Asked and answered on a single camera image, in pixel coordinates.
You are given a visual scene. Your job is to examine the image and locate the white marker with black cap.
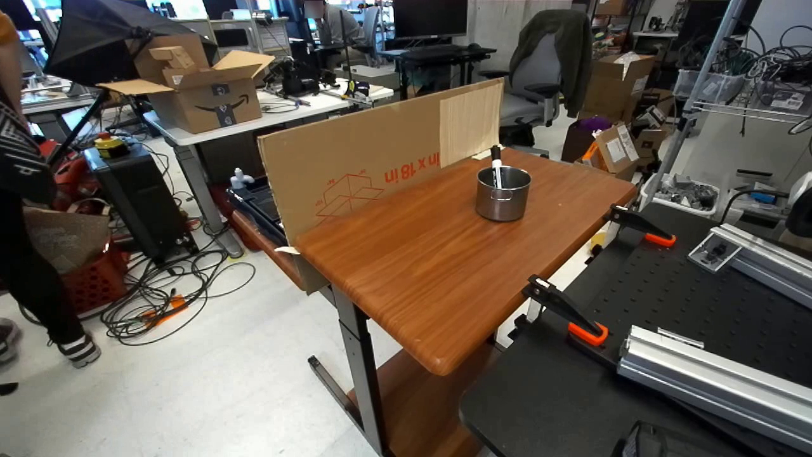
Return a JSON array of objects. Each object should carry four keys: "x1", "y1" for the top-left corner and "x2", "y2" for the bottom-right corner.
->
[{"x1": 486, "y1": 142, "x2": 508, "y2": 193}]

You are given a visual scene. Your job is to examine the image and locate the small steel pot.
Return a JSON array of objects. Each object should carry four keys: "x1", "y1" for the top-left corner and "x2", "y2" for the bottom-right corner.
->
[{"x1": 473, "y1": 163, "x2": 533, "y2": 226}]

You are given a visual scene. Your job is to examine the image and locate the brown cardboard panel red print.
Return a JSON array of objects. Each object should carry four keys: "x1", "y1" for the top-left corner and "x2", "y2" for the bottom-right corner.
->
[{"x1": 255, "y1": 75, "x2": 508, "y2": 248}]

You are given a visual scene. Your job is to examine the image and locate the dark metal table leg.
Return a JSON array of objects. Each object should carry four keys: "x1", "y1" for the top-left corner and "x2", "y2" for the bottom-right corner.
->
[{"x1": 303, "y1": 287, "x2": 393, "y2": 457}]

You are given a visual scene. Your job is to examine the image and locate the white desk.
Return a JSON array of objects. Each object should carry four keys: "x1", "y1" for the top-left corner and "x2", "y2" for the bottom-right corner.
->
[{"x1": 142, "y1": 83, "x2": 395, "y2": 257}]

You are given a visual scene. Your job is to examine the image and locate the small white bottle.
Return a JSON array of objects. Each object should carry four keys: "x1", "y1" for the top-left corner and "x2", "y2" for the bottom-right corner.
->
[{"x1": 227, "y1": 164, "x2": 255, "y2": 193}]

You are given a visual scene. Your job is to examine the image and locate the brown wooden table underboard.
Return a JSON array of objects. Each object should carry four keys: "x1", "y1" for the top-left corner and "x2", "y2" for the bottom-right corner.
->
[{"x1": 371, "y1": 342, "x2": 496, "y2": 457}]

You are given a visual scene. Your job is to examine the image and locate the black desk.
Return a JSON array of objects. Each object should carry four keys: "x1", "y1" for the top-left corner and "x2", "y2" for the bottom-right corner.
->
[{"x1": 378, "y1": 34, "x2": 496, "y2": 99}]

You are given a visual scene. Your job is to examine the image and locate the purple fabric bag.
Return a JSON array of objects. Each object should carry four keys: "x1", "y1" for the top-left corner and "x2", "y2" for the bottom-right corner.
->
[{"x1": 560, "y1": 113, "x2": 613, "y2": 163}]

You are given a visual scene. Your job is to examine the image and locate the office chair with grey jacket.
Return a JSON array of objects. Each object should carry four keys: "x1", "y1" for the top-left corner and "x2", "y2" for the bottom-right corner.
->
[{"x1": 499, "y1": 8, "x2": 593, "y2": 130}]

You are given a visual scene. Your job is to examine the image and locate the black computer monitor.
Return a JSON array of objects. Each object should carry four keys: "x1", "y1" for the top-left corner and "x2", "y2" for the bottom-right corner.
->
[{"x1": 390, "y1": 0, "x2": 468, "y2": 41}]

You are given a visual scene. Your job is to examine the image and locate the background person grey shirt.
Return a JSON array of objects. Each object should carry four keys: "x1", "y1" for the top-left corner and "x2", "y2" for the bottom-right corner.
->
[{"x1": 302, "y1": 0, "x2": 368, "y2": 51}]

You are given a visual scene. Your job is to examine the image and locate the small labelled cardboard box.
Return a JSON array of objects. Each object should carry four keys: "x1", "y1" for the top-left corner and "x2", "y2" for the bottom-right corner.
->
[{"x1": 580, "y1": 125, "x2": 642, "y2": 179}]

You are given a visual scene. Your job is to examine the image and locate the open cardboard box smile logo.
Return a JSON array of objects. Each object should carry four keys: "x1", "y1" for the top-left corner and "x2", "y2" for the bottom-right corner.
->
[{"x1": 95, "y1": 33, "x2": 275, "y2": 137}]

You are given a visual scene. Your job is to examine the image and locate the large closed cardboard box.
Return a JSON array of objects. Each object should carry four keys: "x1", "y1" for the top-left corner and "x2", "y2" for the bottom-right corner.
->
[{"x1": 580, "y1": 48, "x2": 656, "y2": 125}]

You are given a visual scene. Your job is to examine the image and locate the black perforated base board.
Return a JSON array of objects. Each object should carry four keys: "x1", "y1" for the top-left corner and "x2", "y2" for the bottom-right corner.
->
[{"x1": 458, "y1": 201, "x2": 812, "y2": 457}]

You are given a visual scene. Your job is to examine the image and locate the small folded cardboard box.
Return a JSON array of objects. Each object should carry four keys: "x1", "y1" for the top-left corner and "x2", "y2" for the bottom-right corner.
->
[{"x1": 146, "y1": 41, "x2": 209, "y2": 86}]

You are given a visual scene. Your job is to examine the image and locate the yellow emergency stop button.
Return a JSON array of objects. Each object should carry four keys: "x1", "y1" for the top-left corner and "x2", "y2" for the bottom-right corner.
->
[{"x1": 94, "y1": 131, "x2": 131, "y2": 163}]

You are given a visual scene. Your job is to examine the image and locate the red plastic basket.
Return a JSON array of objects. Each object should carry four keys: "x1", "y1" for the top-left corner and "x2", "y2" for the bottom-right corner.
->
[{"x1": 61, "y1": 244, "x2": 129, "y2": 317}]

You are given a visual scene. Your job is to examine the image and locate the red bag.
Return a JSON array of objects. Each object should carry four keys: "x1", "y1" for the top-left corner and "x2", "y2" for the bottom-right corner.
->
[{"x1": 34, "y1": 137, "x2": 95, "y2": 212}]

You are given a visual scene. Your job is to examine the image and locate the brown paper bag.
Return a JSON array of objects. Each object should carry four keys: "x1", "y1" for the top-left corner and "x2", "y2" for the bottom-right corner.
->
[{"x1": 22, "y1": 197, "x2": 110, "y2": 277}]

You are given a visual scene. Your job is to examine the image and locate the black photo umbrella with pole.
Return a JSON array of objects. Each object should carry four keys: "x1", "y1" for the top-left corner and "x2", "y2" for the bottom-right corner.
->
[{"x1": 46, "y1": 0, "x2": 199, "y2": 168}]

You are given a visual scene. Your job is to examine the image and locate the grey desk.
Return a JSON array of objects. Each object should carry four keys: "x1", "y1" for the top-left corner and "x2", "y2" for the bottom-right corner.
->
[{"x1": 18, "y1": 74, "x2": 102, "y2": 119}]

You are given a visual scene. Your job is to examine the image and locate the person in dark striped clothes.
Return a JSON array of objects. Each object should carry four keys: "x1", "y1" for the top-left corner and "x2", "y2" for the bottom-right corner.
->
[{"x1": 0, "y1": 9, "x2": 103, "y2": 371}]

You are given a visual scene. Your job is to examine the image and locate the black clamp orange handle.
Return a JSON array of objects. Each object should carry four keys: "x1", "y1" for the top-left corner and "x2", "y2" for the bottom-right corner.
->
[
  {"x1": 520, "y1": 274, "x2": 610, "y2": 352},
  {"x1": 607, "y1": 203, "x2": 679, "y2": 250}
]

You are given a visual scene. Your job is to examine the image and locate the tangled floor cables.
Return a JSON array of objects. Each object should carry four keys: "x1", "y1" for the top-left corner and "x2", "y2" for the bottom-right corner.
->
[{"x1": 98, "y1": 244, "x2": 258, "y2": 347}]

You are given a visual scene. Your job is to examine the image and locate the grey rail end plate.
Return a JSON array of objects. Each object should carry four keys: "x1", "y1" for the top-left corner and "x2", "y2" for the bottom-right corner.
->
[{"x1": 684, "y1": 230, "x2": 746, "y2": 274}]

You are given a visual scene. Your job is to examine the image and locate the white metal frame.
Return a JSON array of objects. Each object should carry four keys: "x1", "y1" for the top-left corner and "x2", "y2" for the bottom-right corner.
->
[{"x1": 642, "y1": 0, "x2": 812, "y2": 224}]

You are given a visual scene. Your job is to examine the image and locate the aluminium extrusion rail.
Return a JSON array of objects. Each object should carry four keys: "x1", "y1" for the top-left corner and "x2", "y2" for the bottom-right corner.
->
[
  {"x1": 617, "y1": 325, "x2": 812, "y2": 455},
  {"x1": 708, "y1": 221, "x2": 812, "y2": 311}
]

